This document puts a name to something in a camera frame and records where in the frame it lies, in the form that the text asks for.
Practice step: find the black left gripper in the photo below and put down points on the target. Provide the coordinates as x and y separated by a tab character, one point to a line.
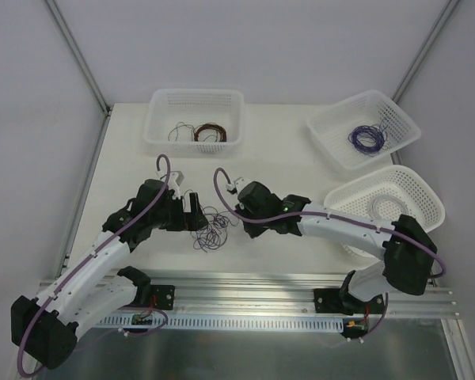
194	210

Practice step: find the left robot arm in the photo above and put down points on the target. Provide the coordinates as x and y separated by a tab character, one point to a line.
49	325

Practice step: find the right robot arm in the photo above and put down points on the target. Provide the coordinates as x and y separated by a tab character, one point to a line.
403	250

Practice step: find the white rectangular basket left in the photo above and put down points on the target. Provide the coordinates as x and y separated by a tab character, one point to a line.
192	122

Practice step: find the white rectangular basket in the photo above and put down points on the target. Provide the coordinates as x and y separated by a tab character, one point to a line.
192	122
362	129

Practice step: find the white rectangular basket right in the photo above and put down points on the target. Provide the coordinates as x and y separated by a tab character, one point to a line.
362	129

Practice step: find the white round-hole basket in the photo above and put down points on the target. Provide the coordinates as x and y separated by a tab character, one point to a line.
388	193

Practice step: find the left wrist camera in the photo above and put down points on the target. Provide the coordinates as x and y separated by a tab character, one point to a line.
175	180

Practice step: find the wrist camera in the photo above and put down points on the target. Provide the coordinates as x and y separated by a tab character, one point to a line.
236	186
175	180

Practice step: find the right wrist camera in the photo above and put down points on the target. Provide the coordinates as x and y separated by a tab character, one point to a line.
236	186

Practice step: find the aluminium mounting rail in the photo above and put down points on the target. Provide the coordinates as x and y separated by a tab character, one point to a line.
285	295

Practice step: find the white slotted cable duct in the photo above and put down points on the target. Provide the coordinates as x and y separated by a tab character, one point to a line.
224	323

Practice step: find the left aluminium frame post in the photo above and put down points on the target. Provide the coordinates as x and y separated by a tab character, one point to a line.
76	53

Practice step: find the aluminium frame post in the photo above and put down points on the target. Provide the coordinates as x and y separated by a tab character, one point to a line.
76	53
435	32

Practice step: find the right aluminium frame post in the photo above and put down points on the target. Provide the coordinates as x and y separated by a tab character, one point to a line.
435	32

